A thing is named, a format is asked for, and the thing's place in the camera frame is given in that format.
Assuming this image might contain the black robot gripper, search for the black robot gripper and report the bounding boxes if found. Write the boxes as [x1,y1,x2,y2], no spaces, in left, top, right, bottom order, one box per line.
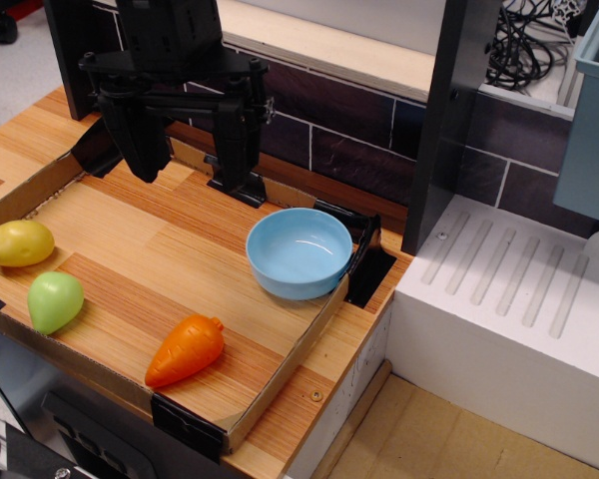
[79,1,274,193]

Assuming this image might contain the green plastic pear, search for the green plastic pear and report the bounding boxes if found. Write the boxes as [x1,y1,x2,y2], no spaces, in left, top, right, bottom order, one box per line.
[27,271,84,335]

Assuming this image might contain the light blue bowl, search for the light blue bowl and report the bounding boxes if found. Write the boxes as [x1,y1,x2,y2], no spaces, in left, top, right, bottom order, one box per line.
[246,208,353,300]

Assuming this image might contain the yellow plastic potato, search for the yellow plastic potato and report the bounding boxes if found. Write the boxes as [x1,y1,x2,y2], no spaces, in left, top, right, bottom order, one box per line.
[0,220,55,267]

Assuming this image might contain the cardboard fence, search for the cardboard fence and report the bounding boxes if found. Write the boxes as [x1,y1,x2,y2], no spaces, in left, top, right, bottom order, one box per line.
[0,112,398,463]

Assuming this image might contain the orange plastic carrot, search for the orange plastic carrot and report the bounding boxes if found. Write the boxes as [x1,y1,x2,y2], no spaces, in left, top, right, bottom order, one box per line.
[145,314,225,388]

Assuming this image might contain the black wheel caster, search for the black wheel caster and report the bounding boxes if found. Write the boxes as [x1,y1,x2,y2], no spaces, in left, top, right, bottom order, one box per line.
[0,11,18,45]

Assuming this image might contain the white drying rack counter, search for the white drying rack counter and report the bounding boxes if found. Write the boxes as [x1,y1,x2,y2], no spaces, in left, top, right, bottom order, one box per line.
[390,196,599,378]

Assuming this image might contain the teal plastic bin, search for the teal plastic bin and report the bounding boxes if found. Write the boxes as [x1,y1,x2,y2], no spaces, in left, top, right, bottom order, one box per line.
[554,9,599,221]

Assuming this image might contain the dark grey left post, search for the dark grey left post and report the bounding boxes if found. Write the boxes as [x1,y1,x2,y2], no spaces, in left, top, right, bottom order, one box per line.
[43,0,120,120]

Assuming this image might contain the dark grey vertical post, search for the dark grey vertical post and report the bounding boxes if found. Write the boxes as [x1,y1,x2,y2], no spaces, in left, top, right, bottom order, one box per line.
[401,0,501,255]

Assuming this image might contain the tangled black cables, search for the tangled black cables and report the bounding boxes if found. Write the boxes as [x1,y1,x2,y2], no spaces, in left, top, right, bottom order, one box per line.
[484,0,588,92]

